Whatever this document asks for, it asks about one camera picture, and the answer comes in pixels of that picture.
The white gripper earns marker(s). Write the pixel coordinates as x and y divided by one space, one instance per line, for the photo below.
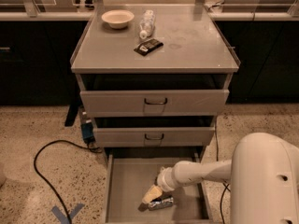
163 180

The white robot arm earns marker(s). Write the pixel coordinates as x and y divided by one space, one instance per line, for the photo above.
263 174

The white bowl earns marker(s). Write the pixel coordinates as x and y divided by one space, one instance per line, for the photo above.
118 19

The blue power adapter box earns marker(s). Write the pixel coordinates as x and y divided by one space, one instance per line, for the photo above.
87 133

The silver redbull can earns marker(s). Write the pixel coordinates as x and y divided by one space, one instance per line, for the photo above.
161 203

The black snack packet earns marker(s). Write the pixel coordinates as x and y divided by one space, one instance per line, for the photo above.
146 47

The grey bottom drawer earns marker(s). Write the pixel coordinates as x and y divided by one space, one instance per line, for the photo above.
129 178

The grey drawer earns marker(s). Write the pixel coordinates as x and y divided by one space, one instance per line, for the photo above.
153 137
129 178
153 103

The grey drawer cabinet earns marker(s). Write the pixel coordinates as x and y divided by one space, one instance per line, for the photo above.
194 57

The clear plastic water bottle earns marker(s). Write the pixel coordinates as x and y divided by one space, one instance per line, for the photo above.
147 24

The grey middle drawer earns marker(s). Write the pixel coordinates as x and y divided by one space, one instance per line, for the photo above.
153 137

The grey top drawer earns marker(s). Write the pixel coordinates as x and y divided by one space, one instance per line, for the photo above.
153 103

